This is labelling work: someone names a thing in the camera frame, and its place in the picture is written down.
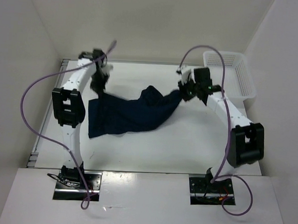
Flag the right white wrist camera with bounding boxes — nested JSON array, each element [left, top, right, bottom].
[[176, 66, 193, 85]]

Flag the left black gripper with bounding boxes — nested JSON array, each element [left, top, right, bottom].
[[89, 69, 109, 98]]

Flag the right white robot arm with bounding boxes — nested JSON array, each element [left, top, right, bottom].
[[177, 66, 265, 192]]

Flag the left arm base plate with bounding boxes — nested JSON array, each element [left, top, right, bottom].
[[48, 172, 102, 201]]

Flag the white plastic basket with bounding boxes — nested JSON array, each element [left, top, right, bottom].
[[203, 51, 257, 101]]

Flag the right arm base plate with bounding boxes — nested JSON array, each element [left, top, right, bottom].
[[189, 174, 236, 205]]

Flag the navy blue shorts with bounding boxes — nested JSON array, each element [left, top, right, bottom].
[[88, 86, 182, 139]]

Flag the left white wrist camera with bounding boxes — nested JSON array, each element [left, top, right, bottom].
[[101, 63, 114, 77]]

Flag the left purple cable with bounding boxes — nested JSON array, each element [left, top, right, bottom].
[[14, 34, 118, 211]]

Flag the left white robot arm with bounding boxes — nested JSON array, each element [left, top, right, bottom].
[[52, 49, 113, 188]]

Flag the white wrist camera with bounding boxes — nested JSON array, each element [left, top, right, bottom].
[[101, 63, 114, 77], [176, 66, 193, 85]]

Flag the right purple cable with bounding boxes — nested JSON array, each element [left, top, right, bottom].
[[171, 44, 262, 217]]

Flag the purple cable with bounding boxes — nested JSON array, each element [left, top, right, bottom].
[[14, 34, 118, 211], [171, 44, 262, 217]]

